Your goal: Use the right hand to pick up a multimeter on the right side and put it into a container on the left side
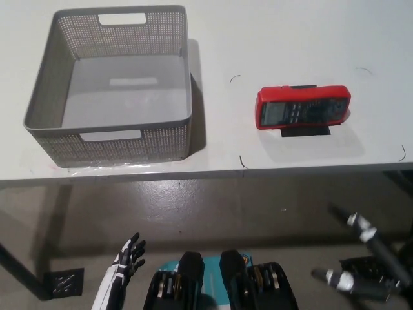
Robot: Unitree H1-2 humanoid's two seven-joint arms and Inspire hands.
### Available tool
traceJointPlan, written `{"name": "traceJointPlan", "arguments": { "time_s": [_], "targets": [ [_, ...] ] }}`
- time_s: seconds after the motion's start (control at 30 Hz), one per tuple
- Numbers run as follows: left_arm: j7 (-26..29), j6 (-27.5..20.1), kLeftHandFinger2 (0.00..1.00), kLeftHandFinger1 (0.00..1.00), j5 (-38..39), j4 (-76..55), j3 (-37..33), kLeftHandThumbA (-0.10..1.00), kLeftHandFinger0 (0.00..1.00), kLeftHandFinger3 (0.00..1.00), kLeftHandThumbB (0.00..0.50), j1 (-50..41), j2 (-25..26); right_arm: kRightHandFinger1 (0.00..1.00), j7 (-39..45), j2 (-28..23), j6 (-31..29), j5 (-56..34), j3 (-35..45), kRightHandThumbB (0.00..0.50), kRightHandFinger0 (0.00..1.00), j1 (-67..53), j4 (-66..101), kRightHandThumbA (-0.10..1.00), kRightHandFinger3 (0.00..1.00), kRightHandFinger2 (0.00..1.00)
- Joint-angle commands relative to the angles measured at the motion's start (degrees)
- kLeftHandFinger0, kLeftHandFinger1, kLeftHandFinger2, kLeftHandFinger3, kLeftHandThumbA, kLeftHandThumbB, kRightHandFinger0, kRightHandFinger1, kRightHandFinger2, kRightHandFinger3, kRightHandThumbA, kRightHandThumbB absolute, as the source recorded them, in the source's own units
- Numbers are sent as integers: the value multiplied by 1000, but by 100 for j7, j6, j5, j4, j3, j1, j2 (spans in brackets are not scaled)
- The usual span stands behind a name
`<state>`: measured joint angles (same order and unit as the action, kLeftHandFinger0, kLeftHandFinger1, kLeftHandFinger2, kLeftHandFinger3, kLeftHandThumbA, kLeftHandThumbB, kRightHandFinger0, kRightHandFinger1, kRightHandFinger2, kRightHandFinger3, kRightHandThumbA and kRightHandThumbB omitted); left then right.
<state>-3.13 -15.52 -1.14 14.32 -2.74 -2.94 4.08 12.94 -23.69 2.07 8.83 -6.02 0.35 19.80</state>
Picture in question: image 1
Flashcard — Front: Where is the grey perforated plastic basket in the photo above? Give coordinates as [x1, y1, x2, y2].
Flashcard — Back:
[22, 5, 194, 169]

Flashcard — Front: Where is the red digital multimeter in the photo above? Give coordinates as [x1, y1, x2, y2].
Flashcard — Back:
[254, 83, 352, 130]

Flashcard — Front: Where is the clear tape strip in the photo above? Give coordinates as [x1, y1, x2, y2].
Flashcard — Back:
[66, 162, 152, 175]

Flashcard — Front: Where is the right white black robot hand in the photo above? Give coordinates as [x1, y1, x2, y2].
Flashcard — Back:
[311, 202, 413, 301]

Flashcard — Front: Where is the black floor tape patch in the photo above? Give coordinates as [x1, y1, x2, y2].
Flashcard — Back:
[339, 256, 393, 291]
[43, 267, 85, 297]

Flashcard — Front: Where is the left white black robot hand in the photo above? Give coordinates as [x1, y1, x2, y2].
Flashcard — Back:
[91, 231, 146, 310]

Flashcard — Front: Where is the black tape patch on table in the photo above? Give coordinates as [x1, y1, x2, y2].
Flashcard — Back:
[279, 124, 333, 139]

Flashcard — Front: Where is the black teal robot body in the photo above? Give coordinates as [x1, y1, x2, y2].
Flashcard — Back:
[143, 249, 299, 310]

